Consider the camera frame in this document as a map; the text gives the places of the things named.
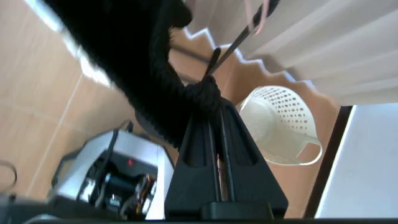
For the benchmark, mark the pink clothes hanger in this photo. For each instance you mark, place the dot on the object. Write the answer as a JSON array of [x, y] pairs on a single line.
[[262, 18]]

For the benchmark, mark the black clothes rack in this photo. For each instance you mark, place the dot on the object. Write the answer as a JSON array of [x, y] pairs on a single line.
[[214, 60]]

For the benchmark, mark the beige curtain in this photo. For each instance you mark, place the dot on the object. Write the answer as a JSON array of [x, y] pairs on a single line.
[[326, 46]]

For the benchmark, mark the black garment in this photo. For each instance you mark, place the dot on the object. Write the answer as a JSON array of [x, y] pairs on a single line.
[[130, 46]]

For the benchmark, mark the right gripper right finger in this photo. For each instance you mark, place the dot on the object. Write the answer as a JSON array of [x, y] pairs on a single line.
[[258, 186]]

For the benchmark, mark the white laundry basket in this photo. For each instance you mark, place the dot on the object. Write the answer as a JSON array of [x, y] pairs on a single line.
[[273, 130]]

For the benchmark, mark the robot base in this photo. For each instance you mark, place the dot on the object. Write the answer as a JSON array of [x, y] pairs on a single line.
[[124, 174]]

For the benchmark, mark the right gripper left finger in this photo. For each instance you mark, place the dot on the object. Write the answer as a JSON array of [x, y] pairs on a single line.
[[189, 186]]

